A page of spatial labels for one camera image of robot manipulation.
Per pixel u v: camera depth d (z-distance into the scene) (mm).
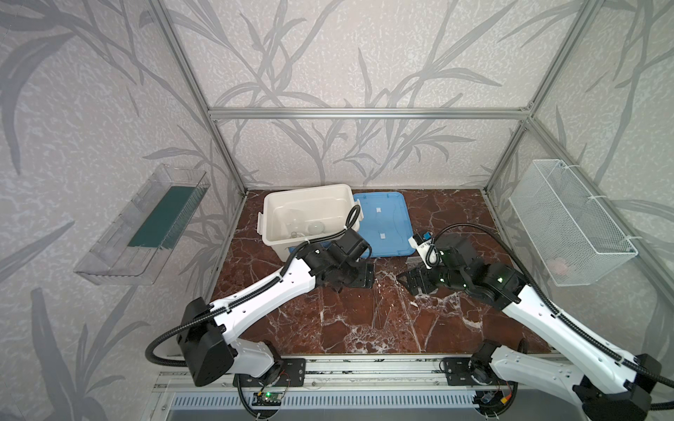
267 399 713
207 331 389
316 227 1050
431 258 611
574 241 611
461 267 512
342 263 567
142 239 646
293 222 1029
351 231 583
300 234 987
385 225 1056
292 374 736
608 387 392
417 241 640
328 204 988
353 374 752
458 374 731
